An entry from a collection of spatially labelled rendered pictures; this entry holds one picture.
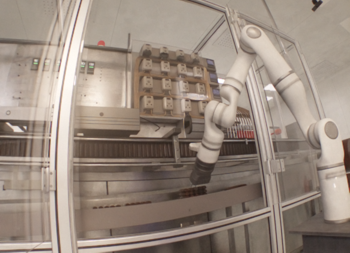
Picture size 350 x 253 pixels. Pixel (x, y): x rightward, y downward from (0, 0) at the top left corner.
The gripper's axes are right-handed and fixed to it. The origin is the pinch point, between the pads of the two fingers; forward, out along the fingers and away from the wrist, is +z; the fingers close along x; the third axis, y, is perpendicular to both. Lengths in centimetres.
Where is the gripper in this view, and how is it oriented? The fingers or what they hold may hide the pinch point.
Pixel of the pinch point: (192, 188)
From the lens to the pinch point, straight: 86.8
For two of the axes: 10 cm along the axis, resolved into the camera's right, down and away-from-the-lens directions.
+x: 8.9, 0.0, 4.5
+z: -2.1, 8.8, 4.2
